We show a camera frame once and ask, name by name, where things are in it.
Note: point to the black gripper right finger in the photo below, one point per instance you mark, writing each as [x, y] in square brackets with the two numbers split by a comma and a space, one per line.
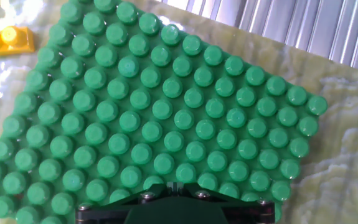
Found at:
[253, 214]

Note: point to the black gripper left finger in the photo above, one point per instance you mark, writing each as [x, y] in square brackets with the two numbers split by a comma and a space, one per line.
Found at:
[104, 214]

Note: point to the green marble pattern mat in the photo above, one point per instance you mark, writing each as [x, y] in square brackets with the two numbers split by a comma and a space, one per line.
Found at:
[337, 155]

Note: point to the green studded baseplate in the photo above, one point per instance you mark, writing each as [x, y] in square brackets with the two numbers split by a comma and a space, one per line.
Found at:
[153, 109]

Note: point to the amber four-stud brick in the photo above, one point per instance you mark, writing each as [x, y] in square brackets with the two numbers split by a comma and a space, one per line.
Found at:
[10, 42]

